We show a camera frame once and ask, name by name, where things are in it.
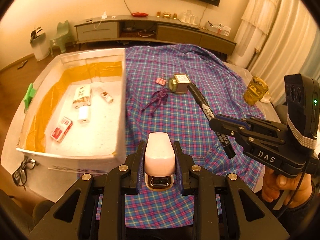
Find purple action figure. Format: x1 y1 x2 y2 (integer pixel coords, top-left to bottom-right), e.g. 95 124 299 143
141 88 169 118

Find clear glass cups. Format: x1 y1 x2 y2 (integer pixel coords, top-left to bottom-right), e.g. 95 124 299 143
177 10 199 25

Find green plastic chair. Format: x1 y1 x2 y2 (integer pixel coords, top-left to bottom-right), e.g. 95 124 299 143
49 20 76 57

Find green phone stand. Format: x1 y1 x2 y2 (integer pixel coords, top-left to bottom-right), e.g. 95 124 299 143
23 83 36 113

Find gold square tin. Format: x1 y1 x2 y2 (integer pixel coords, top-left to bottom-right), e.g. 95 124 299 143
173 74 191 94

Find red tray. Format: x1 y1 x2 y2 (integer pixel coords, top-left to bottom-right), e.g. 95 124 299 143
131 12 148 18

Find white gold tissue pack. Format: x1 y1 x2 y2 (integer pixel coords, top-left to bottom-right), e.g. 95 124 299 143
72 85 92 108

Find gold glass jar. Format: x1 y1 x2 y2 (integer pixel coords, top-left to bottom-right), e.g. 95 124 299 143
243 76 268 106

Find black tracking camera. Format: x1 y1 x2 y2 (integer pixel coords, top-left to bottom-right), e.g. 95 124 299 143
284 74 319 140

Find white power adapter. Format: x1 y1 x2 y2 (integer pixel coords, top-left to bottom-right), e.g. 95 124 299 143
78 106 89 123

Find remote control on floor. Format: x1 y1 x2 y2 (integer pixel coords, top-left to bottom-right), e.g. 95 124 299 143
17 60 28 69

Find white cardboard box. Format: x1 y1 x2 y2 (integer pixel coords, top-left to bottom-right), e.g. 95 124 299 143
1 48 126 202

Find black eyeglasses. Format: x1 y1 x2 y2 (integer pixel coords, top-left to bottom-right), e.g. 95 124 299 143
12 155 37 190

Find pink binder clip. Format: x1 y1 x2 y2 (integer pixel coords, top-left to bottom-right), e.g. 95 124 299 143
155 74 167 86

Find blue plaid cloth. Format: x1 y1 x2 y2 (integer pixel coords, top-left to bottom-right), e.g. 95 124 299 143
95 43 266 230

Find black marker pen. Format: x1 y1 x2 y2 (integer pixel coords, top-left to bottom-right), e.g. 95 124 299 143
187 83 235 159

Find white trash bin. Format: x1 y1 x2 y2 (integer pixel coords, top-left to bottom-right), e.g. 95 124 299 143
30 27 50 61

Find red white staples box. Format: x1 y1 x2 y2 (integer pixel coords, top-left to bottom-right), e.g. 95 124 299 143
50 116 73 143

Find person's right hand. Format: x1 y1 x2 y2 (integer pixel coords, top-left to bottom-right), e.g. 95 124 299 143
261 166 313 209

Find white pink stapler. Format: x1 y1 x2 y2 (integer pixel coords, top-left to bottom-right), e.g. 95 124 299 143
144 132 175 191

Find grey tv cabinet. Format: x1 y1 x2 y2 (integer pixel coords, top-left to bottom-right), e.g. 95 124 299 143
74 15 236 55

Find green tape roll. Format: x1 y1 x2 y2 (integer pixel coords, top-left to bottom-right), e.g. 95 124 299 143
167 77 177 93

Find white curtain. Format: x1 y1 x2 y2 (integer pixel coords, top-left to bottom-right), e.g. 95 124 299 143
227 0 319 105

